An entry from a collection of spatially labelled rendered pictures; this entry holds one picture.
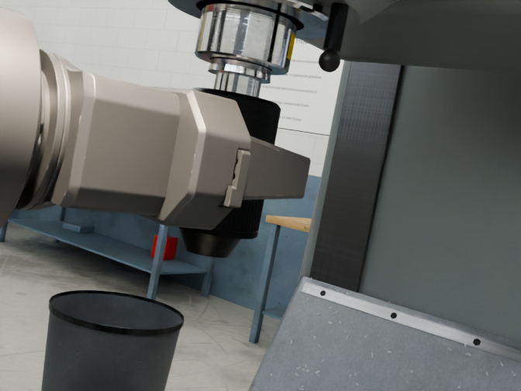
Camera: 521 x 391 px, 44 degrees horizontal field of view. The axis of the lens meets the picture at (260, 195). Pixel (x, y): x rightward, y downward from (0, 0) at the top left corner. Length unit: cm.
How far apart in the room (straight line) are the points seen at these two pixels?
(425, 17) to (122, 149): 24
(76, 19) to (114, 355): 574
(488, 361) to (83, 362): 173
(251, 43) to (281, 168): 6
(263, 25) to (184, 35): 603
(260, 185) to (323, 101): 496
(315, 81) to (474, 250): 472
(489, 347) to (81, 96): 48
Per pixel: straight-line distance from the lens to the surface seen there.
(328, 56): 30
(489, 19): 41
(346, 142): 71
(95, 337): 218
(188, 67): 621
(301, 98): 537
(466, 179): 66
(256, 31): 31
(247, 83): 32
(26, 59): 24
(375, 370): 66
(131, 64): 676
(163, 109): 25
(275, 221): 438
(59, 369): 229
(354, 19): 32
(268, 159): 30
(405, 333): 66
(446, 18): 42
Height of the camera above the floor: 124
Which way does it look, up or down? 3 degrees down
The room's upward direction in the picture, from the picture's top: 11 degrees clockwise
